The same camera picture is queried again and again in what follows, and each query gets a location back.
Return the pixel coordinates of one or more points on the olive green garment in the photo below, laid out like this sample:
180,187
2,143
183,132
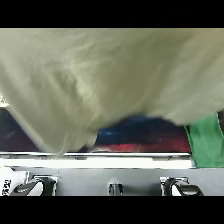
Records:
100,76

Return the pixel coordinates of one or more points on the silver frame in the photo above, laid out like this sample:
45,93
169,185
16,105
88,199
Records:
100,163

